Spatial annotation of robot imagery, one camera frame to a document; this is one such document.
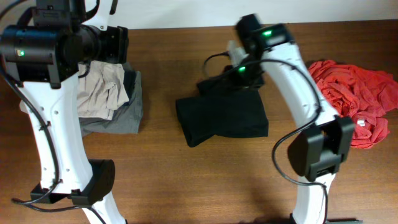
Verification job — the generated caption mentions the black polo shirt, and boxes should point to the black polo shirt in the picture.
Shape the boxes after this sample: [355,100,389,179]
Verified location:
[175,72,269,147]

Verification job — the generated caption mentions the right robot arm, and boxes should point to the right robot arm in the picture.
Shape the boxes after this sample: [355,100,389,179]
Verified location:
[222,14,355,224]

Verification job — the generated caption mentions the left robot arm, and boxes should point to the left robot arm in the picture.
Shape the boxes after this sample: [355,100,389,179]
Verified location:
[1,0,129,223]

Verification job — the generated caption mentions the beige folded garment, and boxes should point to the beige folded garment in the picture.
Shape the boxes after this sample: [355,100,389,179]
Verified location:
[19,60,130,121]

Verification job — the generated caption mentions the grey folded garment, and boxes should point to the grey folded garment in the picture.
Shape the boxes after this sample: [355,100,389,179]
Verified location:
[79,62,144,136]

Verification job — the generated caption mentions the red crumpled shirt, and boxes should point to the red crumpled shirt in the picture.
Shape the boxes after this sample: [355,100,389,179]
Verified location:
[308,60,397,149]

